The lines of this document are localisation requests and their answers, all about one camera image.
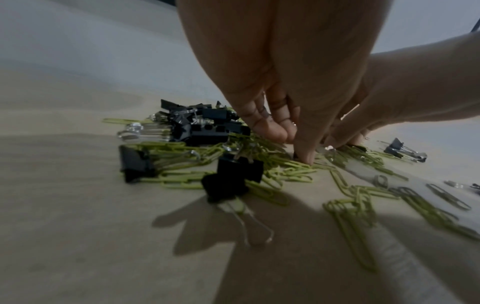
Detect person's left hand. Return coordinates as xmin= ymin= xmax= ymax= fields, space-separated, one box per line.
xmin=176 ymin=0 xmax=391 ymax=165

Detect person's right hand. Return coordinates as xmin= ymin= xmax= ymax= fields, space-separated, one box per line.
xmin=323 ymin=30 xmax=480 ymax=149

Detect black binder clip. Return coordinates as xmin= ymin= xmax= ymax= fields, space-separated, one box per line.
xmin=216 ymin=155 xmax=265 ymax=184
xmin=378 ymin=137 xmax=429 ymax=164
xmin=201 ymin=173 xmax=275 ymax=246
xmin=118 ymin=145 xmax=158 ymax=183
xmin=444 ymin=179 xmax=480 ymax=195

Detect pile of green paper clips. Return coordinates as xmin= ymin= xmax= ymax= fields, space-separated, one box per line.
xmin=103 ymin=117 xmax=480 ymax=273

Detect pile of black binder clips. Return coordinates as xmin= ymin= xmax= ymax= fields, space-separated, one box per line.
xmin=153 ymin=99 xmax=252 ymax=147

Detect silver binder clip handles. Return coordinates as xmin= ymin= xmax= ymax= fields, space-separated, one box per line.
xmin=115 ymin=122 xmax=171 ymax=141

